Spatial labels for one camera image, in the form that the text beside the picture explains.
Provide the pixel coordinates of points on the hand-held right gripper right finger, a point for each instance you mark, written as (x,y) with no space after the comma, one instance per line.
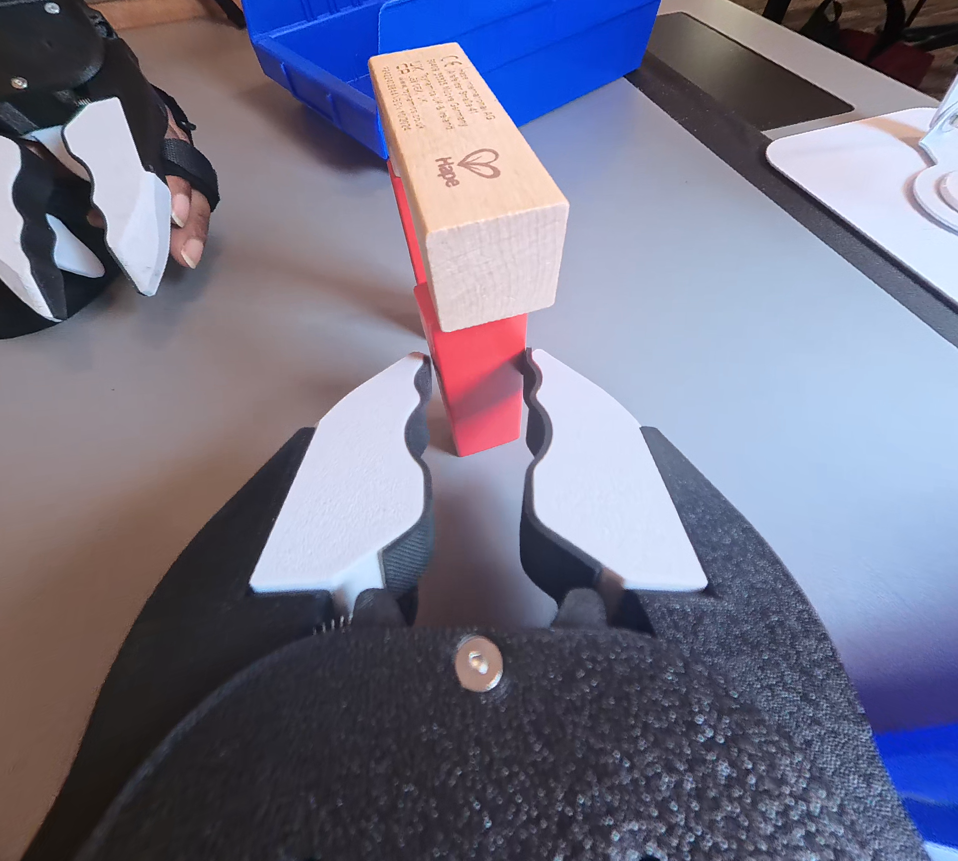
(614,502)

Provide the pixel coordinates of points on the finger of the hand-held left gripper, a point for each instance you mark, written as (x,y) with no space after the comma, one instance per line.
(27,225)
(127,187)

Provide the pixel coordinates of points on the red wooden block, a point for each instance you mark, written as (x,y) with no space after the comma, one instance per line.
(479,382)
(404,225)

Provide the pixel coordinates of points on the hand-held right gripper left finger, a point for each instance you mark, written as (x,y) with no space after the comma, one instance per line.
(337,502)

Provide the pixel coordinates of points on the pale wooden block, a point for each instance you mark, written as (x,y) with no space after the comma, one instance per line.
(479,202)

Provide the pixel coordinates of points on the white document stand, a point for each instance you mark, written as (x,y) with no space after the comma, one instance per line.
(853,172)

